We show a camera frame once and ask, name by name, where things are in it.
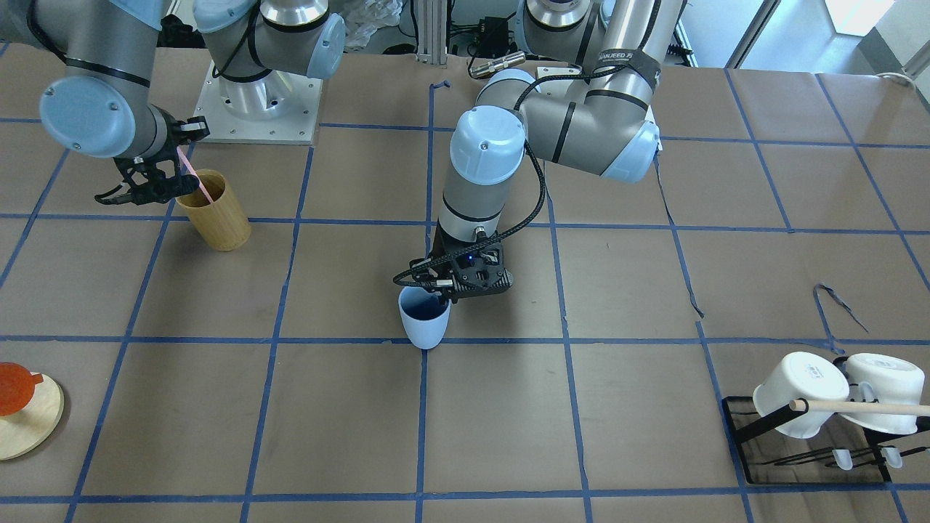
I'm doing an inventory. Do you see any wooden mug tree stand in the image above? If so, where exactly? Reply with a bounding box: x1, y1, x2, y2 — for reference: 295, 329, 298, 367
1, 374, 65, 461

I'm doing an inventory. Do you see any white mug far side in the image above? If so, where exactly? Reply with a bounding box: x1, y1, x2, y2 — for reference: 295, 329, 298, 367
841, 353, 926, 436

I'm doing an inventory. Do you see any white mug near rack end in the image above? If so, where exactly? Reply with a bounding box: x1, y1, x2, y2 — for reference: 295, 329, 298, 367
753, 352, 849, 416

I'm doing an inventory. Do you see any aluminium frame post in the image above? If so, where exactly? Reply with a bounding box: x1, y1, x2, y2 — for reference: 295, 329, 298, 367
411, 0, 449, 68

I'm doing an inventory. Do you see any bamboo chopstick holder cup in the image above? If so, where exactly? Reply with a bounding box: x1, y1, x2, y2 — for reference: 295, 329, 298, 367
176, 169, 251, 251

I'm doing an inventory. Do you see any black wire mug rack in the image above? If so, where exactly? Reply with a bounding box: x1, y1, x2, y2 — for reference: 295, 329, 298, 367
723, 355, 928, 485

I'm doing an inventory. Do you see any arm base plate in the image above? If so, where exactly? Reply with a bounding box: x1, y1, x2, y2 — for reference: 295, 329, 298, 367
193, 65, 323, 145

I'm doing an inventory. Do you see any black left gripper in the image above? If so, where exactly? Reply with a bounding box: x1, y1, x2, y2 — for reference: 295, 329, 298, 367
413, 236, 514, 302

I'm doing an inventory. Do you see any pink chopstick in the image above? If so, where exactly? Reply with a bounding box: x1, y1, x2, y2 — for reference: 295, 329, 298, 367
176, 146, 214, 205

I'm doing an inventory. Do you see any red orange mug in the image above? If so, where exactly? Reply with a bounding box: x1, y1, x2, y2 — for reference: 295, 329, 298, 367
1, 362, 44, 416

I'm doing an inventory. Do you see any light blue plastic cup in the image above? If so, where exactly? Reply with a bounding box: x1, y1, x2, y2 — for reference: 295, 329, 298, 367
398, 287, 452, 350

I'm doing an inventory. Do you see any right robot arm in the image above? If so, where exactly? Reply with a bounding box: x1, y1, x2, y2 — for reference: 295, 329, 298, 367
2, 1, 347, 206

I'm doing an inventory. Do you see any wooden rack dowel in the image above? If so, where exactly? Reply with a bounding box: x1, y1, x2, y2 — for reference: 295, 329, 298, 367
787, 398, 930, 417

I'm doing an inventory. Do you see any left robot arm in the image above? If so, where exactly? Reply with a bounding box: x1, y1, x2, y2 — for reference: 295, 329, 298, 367
393, 1, 684, 301

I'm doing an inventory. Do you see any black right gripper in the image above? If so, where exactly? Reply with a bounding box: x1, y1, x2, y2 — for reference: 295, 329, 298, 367
95, 116, 210, 206

